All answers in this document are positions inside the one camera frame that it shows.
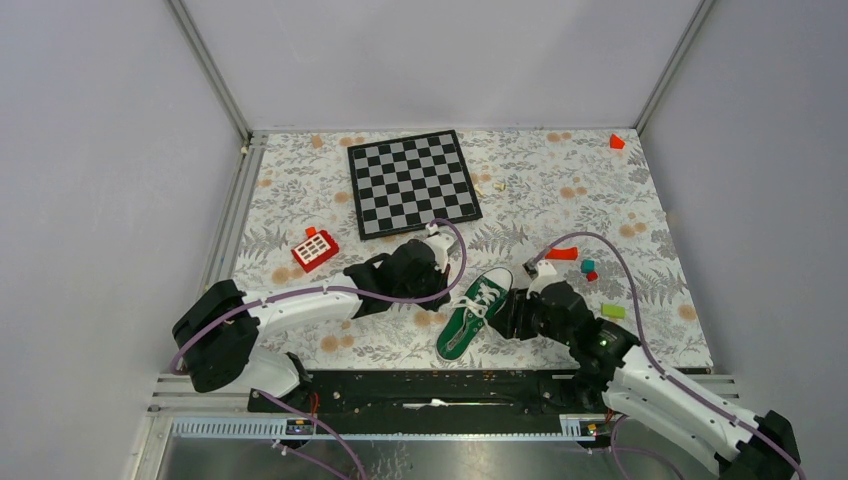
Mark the small wooden piece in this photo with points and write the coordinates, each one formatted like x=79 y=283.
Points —
x=483 y=190

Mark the floral table mat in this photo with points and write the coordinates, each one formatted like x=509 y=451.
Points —
x=562 y=185

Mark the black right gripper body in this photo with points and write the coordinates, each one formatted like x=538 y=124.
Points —
x=531 y=319

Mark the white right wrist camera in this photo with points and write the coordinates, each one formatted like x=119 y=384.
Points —
x=542 y=274

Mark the green canvas sneaker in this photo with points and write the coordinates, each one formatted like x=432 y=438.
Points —
x=472 y=311

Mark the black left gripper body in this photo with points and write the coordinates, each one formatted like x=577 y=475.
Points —
x=432 y=282

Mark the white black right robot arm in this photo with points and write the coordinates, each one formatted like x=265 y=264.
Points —
x=616 y=372

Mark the red toy brick window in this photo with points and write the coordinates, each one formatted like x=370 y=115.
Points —
x=315 y=250

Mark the black grey chessboard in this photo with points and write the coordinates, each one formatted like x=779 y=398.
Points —
x=400 y=185

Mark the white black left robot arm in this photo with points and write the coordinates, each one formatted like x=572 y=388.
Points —
x=219 y=338

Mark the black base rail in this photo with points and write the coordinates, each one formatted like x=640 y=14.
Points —
x=444 y=402

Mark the red wedge block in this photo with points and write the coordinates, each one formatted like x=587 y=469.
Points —
x=615 y=142

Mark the red arch block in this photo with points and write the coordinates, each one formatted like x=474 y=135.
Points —
x=563 y=254

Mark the lime green block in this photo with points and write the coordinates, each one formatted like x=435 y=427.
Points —
x=613 y=311

